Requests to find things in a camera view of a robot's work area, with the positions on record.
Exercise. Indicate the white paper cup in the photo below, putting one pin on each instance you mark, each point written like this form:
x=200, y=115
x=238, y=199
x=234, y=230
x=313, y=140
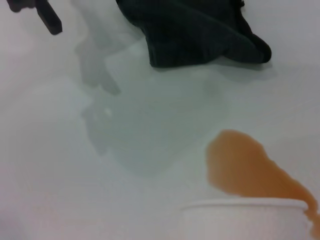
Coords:
x=237, y=222

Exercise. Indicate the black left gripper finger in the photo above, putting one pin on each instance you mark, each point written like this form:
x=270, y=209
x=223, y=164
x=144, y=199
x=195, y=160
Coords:
x=51, y=22

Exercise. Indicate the dark blue rag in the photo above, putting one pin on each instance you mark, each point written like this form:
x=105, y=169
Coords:
x=187, y=37

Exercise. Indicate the brown liquid spill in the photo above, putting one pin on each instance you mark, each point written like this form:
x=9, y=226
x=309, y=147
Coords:
x=240, y=165

